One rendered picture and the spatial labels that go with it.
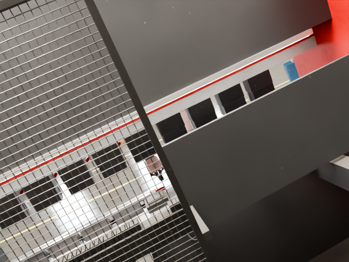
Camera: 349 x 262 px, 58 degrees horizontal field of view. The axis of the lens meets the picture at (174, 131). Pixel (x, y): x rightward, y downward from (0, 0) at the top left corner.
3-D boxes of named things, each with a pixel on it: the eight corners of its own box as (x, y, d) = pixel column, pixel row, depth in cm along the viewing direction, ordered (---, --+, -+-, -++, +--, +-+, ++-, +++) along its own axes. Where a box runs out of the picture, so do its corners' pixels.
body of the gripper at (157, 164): (143, 159, 206) (152, 173, 204) (156, 152, 210) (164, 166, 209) (141, 161, 213) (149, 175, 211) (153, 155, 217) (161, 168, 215)
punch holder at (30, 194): (64, 195, 181) (50, 170, 177) (63, 200, 173) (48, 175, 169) (40, 207, 179) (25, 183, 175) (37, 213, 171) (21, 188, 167)
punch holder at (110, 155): (127, 164, 186) (115, 139, 182) (128, 168, 178) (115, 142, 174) (104, 175, 184) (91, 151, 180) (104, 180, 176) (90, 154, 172)
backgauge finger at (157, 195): (161, 185, 185) (157, 178, 184) (170, 203, 160) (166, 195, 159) (143, 195, 183) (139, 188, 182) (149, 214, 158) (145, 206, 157)
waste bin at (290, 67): (294, 85, 618) (287, 63, 607) (285, 84, 653) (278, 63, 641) (312, 77, 620) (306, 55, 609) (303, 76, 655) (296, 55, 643)
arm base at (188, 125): (180, 131, 272) (171, 112, 267) (200, 121, 272) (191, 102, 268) (184, 136, 253) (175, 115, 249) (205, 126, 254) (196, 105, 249)
